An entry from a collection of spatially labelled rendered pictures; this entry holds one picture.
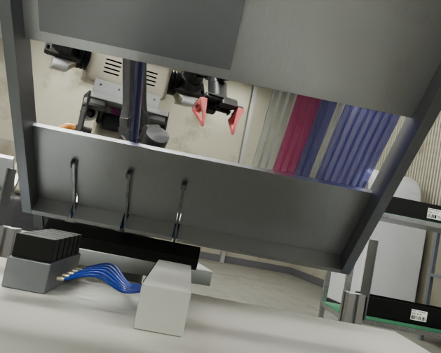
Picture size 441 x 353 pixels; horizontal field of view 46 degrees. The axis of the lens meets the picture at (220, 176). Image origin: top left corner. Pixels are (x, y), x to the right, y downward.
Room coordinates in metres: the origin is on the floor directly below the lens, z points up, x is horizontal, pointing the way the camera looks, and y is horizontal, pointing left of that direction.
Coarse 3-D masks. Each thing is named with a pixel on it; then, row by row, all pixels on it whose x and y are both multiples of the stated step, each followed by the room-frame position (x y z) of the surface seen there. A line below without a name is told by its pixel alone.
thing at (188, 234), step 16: (32, 208) 1.07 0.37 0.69; (48, 208) 1.08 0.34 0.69; (64, 208) 1.09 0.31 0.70; (80, 208) 1.10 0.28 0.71; (96, 208) 1.10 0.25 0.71; (96, 224) 1.08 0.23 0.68; (112, 224) 1.08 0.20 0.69; (128, 224) 1.09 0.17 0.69; (144, 224) 1.09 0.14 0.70; (160, 224) 1.10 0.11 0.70; (192, 240) 1.09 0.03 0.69; (208, 240) 1.09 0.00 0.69; (224, 240) 1.10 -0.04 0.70; (240, 240) 1.11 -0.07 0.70; (256, 240) 1.12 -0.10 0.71; (256, 256) 1.10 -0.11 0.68; (272, 256) 1.09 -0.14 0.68; (288, 256) 1.10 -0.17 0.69; (304, 256) 1.11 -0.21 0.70; (320, 256) 1.11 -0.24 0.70; (336, 256) 1.12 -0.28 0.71
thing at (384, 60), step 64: (64, 0) 0.74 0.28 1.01; (128, 0) 0.73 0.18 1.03; (192, 0) 0.72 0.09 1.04; (256, 0) 0.75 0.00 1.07; (320, 0) 0.74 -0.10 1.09; (384, 0) 0.73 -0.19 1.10; (192, 64) 0.83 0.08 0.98; (256, 64) 0.82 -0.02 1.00; (320, 64) 0.81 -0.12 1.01; (384, 64) 0.80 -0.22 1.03
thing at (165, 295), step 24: (0, 216) 1.07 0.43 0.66; (24, 240) 0.60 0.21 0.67; (48, 240) 0.60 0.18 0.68; (72, 240) 0.69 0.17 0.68; (24, 264) 0.59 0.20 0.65; (48, 264) 0.59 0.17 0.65; (72, 264) 0.71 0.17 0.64; (96, 264) 0.74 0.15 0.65; (168, 264) 0.73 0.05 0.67; (24, 288) 0.59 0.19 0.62; (48, 288) 0.61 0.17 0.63; (120, 288) 0.61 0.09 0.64; (144, 288) 0.52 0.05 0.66; (168, 288) 0.52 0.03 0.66; (144, 312) 0.52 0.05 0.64; (168, 312) 0.52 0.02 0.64
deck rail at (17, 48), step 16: (0, 0) 0.75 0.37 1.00; (16, 0) 0.77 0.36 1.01; (0, 16) 0.77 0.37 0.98; (16, 16) 0.78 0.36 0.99; (16, 32) 0.80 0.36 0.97; (16, 48) 0.81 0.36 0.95; (16, 64) 0.83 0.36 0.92; (16, 80) 0.85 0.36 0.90; (32, 80) 0.91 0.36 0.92; (16, 96) 0.87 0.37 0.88; (32, 96) 0.93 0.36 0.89; (16, 112) 0.90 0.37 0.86; (32, 112) 0.95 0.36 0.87; (16, 128) 0.92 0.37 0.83; (32, 128) 0.97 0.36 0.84; (16, 144) 0.95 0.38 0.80; (32, 144) 0.99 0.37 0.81; (16, 160) 0.98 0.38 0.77; (32, 160) 1.01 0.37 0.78; (32, 176) 1.03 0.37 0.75; (32, 192) 1.05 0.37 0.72
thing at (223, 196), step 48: (48, 144) 0.99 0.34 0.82; (96, 144) 0.98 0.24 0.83; (144, 144) 0.98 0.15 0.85; (48, 192) 1.09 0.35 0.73; (96, 192) 1.07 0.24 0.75; (144, 192) 1.06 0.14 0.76; (192, 192) 1.04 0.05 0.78; (240, 192) 1.03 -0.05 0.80; (288, 192) 1.01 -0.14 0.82; (336, 192) 1.00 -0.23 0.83; (288, 240) 1.11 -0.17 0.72; (336, 240) 1.09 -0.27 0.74
